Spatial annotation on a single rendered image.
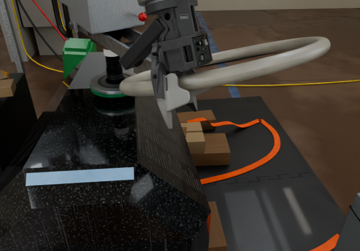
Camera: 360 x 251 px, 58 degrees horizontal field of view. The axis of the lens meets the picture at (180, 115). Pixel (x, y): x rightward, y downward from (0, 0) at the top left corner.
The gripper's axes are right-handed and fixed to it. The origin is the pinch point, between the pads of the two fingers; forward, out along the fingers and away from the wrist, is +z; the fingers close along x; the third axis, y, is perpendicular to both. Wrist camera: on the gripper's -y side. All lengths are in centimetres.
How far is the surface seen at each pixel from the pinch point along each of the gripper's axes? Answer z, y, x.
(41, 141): 10, -67, 19
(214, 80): -5.7, 8.3, -0.4
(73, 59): -18, -187, 162
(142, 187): 28.4, -33.0, 23.8
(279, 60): -6.4, 18.1, 5.8
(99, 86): -2, -64, 51
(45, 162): 14, -59, 12
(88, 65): -12, -92, 78
